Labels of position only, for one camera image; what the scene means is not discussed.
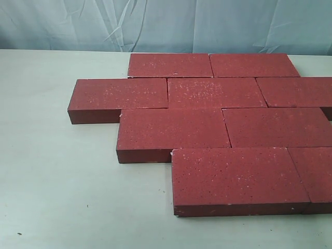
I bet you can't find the red brick moved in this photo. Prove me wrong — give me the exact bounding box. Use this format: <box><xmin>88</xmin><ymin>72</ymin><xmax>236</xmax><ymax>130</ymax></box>
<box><xmin>116</xmin><ymin>108</ymin><xmax>231</xmax><ymax>164</ymax></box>

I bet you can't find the red brick front row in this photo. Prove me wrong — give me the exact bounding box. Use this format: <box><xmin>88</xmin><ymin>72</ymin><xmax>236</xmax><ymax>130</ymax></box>
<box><xmin>172</xmin><ymin>147</ymin><xmax>310</xmax><ymax>217</ymax></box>

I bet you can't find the red brick back far right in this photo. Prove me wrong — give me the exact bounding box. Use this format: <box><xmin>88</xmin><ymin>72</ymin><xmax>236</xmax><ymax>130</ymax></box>
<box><xmin>210</xmin><ymin>53</ymin><xmax>300</xmax><ymax>78</ymax></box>

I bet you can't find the red brick second row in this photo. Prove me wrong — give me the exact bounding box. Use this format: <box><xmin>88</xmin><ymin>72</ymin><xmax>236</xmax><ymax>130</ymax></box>
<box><xmin>223</xmin><ymin>107</ymin><xmax>331</xmax><ymax>147</ymax></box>

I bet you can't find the red brick front right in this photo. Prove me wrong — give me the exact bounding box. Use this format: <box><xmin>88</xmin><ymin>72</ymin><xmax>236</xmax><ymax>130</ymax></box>
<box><xmin>288</xmin><ymin>147</ymin><xmax>331</xmax><ymax>214</ymax></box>

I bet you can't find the white backdrop curtain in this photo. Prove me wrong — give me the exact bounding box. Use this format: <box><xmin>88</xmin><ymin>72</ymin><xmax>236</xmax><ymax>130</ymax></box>
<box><xmin>1</xmin><ymin>1</ymin><xmax>331</xmax><ymax>55</ymax></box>

